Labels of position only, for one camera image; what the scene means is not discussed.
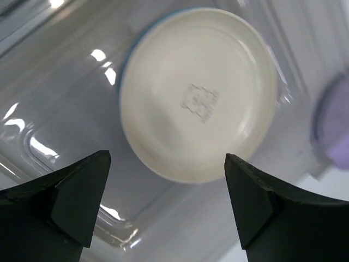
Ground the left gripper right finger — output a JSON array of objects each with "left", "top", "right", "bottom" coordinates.
[{"left": 224, "top": 154, "right": 348, "bottom": 261}]

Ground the watermelon pattern white plate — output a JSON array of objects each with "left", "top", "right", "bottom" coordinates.
[{"left": 117, "top": 8, "right": 195, "bottom": 114}]

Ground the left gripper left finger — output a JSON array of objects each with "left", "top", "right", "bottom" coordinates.
[{"left": 1, "top": 150, "right": 111, "bottom": 261}]

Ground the purple plate at back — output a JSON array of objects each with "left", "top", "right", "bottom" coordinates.
[{"left": 312, "top": 72, "right": 348, "bottom": 170}]

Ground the cream plate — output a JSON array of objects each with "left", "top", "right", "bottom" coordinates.
[{"left": 120, "top": 8, "right": 278, "bottom": 184}]

